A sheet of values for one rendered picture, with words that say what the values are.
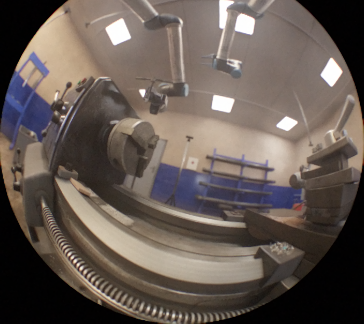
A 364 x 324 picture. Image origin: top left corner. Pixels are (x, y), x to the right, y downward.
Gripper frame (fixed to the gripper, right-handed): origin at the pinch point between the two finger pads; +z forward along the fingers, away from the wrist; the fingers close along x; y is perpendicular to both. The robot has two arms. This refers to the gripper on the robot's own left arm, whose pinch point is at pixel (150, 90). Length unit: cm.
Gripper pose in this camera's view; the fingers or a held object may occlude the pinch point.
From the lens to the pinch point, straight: 55.3
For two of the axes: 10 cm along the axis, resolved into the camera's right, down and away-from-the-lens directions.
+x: 9.8, 2.1, 0.3
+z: 0.2, 0.5, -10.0
